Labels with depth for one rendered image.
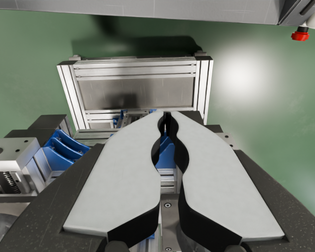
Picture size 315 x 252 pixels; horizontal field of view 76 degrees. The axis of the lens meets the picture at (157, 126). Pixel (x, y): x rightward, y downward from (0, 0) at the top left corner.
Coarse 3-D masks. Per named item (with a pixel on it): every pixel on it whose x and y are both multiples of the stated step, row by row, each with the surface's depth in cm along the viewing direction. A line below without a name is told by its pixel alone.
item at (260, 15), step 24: (0, 0) 32; (24, 0) 32; (48, 0) 32; (72, 0) 32; (96, 0) 32; (120, 0) 32; (144, 0) 32; (168, 0) 32; (192, 0) 32; (216, 0) 32; (240, 0) 32; (264, 0) 32
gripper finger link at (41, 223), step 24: (96, 144) 9; (72, 168) 7; (48, 192) 6; (72, 192) 7; (24, 216) 6; (48, 216) 6; (24, 240) 5; (48, 240) 5; (72, 240) 5; (96, 240) 5
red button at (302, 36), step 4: (300, 28) 47; (304, 28) 46; (292, 32) 48; (296, 32) 47; (300, 32) 47; (304, 32) 46; (292, 36) 48; (296, 36) 47; (300, 36) 47; (304, 36) 47; (308, 36) 47; (300, 40) 47; (304, 40) 48
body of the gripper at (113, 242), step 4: (112, 240) 5; (116, 240) 5; (108, 244) 5; (112, 244) 5; (116, 244) 5; (120, 244) 5; (124, 244) 5; (108, 248) 5; (112, 248) 5; (116, 248) 5; (120, 248) 5; (124, 248) 5; (228, 248) 5; (232, 248) 5; (236, 248) 5; (240, 248) 5
